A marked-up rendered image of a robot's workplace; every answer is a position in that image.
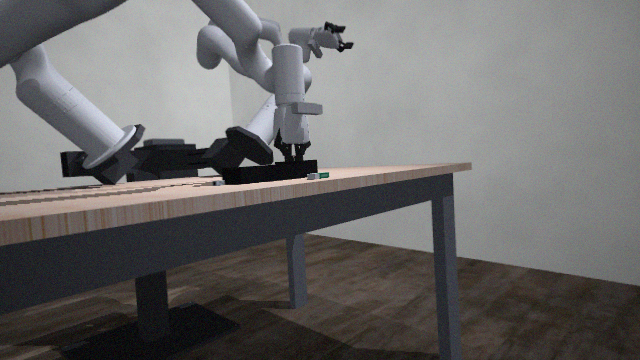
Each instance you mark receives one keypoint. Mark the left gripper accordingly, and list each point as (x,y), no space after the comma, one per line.
(330,39)

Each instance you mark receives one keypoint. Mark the black three-compartment bin rack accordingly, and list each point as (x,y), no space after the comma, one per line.
(279,171)

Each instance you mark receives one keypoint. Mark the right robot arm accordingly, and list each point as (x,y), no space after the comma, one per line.
(26,24)

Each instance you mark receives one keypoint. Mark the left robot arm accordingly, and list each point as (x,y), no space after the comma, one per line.
(212,43)

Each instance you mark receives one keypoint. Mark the green and white eraser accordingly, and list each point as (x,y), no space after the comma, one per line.
(318,175)

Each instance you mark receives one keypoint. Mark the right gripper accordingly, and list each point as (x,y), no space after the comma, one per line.
(288,130)

